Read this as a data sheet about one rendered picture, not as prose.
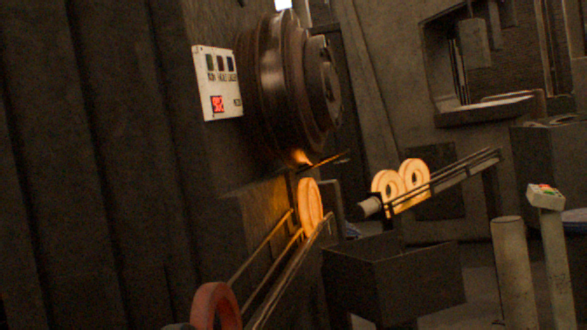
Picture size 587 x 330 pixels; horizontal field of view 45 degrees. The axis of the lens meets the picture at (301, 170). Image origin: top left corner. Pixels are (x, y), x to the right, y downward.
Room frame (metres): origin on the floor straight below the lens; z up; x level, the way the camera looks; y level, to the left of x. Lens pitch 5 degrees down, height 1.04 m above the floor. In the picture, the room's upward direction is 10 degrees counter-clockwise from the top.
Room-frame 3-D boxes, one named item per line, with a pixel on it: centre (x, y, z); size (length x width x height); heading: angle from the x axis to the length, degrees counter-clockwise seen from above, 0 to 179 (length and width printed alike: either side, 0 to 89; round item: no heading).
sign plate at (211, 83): (1.84, 0.17, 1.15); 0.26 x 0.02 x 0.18; 167
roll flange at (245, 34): (2.17, 0.06, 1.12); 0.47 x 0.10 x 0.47; 167
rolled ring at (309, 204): (2.15, -0.01, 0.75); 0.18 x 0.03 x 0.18; 167
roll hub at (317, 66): (2.13, -0.11, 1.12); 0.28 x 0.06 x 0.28; 167
